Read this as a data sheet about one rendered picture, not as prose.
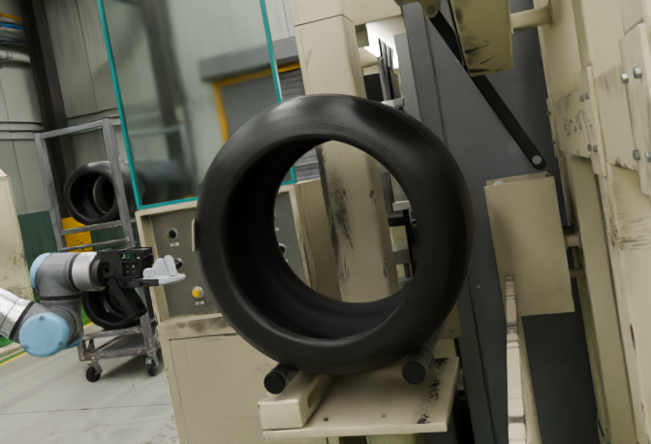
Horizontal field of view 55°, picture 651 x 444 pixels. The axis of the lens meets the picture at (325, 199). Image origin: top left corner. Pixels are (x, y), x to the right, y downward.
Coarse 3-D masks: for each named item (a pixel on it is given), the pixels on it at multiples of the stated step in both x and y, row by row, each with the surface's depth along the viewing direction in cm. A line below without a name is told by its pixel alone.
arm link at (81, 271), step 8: (80, 256) 143; (88, 256) 142; (96, 256) 143; (80, 264) 141; (88, 264) 141; (72, 272) 141; (80, 272) 141; (88, 272) 140; (80, 280) 141; (88, 280) 140; (80, 288) 143; (88, 288) 142; (96, 288) 143; (104, 288) 146
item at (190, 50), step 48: (144, 0) 195; (192, 0) 190; (240, 0) 186; (144, 48) 196; (192, 48) 192; (240, 48) 188; (144, 96) 198; (192, 96) 194; (240, 96) 189; (144, 144) 200; (192, 144) 195; (144, 192) 201; (192, 192) 197
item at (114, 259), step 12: (108, 252) 141; (120, 252) 138; (132, 252) 138; (144, 252) 142; (96, 264) 141; (108, 264) 142; (120, 264) 139; (132, 264) 139; (144, 264) 142; (96, 276) 141; (108, 276) 142; (120, 276) 139; (132, 276) 139
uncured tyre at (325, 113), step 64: (256, 128) 119; (320, 128) 115; (384, 128) 113; (256, 192) 148; (448, 192) 112; (256, 256) 149; (448, 256) 112; (256, 320) 122; (320, 320) 146; (384, 320) 116
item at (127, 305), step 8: (112, 280) 142; (112, 288) 142; (120, 288) 142; (128, 288) 144; (120, 296) 142; (128, 296) 142; (136, 296) 145; (120, 304) 142; (128, 304) 142; (136, 304) 142; (144, 304) 145; (128, 312) 142; (136, 312) 142; (144, 312) 144
